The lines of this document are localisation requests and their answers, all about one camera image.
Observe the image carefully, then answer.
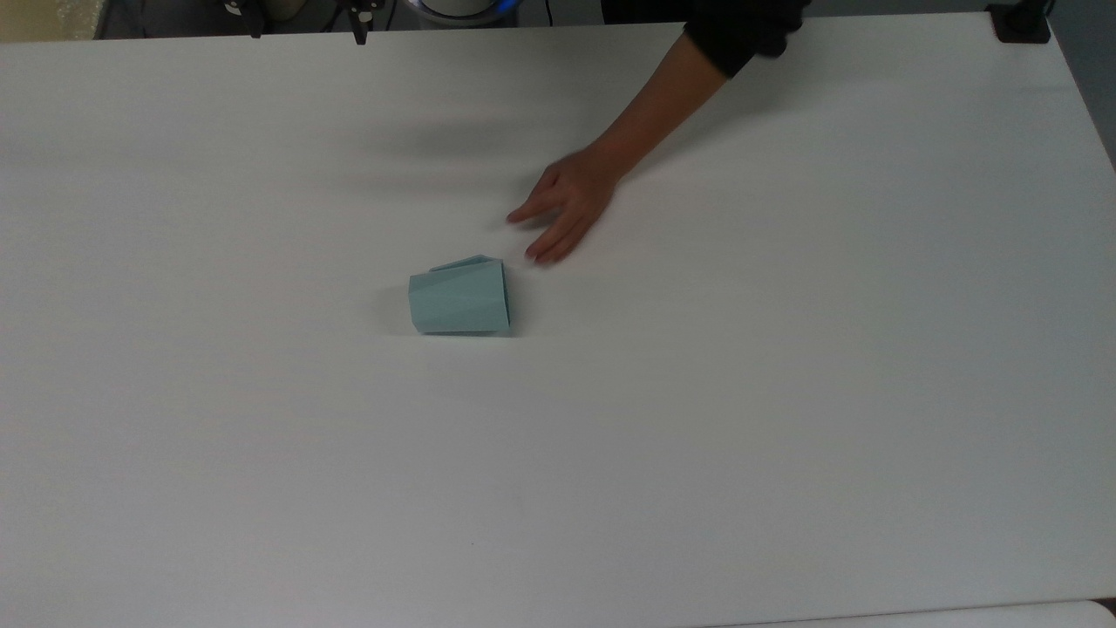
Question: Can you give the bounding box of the beige panel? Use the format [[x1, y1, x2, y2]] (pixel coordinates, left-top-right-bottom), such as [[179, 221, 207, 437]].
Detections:
[[0, 0, 107, 44]]

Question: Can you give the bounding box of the light blue faceted cup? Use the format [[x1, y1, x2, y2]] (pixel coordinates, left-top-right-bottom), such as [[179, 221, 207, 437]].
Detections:
[[408, 254, 512, 336]]

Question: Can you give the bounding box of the white adjacent table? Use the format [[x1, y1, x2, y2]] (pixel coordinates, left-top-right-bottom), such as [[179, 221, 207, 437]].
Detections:
[[715, 599, 1116, 628]]

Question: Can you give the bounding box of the black table clamp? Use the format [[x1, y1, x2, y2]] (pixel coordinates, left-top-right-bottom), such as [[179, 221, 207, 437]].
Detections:
[[986, 0, 1054, 44]]

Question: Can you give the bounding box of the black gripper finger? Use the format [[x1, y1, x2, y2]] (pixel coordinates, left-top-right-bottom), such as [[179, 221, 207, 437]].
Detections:
[[223, 0, 264, 40], [347, 0, 386, 46]]

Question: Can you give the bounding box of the forearm with black sleeve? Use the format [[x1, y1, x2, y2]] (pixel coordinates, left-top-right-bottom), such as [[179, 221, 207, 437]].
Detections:
[[586, 0, 812, 181]]

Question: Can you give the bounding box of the person's bare hand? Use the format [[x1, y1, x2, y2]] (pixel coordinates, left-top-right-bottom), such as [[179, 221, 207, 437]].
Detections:
[[507, 144, 623, 266]]

